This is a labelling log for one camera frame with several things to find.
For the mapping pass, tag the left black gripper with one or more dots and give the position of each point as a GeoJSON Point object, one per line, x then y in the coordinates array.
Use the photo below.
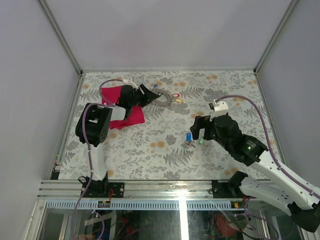
{"type": "Point", "coordinates": [146, 96]}

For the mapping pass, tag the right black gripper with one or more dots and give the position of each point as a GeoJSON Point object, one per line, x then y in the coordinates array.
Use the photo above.
{"type": "Point", "coordinates": [201, 122]}

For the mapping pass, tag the green tag key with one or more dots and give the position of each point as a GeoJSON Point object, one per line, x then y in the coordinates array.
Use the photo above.
{"type": "Point", "coordinates": [201, 141]}

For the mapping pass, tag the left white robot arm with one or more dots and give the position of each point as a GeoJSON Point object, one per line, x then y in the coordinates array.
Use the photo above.
{"type": "Point", "coordinates": [93, 126]}

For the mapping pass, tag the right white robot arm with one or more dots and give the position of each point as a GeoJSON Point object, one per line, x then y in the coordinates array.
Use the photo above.
{"type": "Point", "coordinates": [292, 194]}

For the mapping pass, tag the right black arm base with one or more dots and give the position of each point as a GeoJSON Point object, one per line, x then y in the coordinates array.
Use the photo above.
{"type": "Point", "coordinates": [228, 189]}

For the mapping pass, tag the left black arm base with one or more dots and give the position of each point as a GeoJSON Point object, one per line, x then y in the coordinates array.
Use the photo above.
{"type": "Point", "coordinates": [105, 189]}

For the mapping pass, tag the red cloth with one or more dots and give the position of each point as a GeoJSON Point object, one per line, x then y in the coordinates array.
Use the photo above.
{"type": "Point", "coordinates": [119, 119]}

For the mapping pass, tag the floral table mat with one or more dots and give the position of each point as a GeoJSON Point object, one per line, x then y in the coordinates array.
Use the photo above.
{"type": "Point", "coordinates": [156, 149]}

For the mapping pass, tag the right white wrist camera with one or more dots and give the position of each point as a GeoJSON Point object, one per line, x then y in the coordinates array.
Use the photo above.
{"type": "Point", "coordinates": [218, 108]}

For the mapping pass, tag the yellow tag key on ring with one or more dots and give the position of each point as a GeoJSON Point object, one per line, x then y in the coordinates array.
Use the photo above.
{"type": "Point", "coordinates": [179, 101]}

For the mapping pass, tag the aluminium front rail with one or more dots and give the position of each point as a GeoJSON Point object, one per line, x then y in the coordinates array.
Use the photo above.
{"type": "Point", "coordinates": [139, 194]}

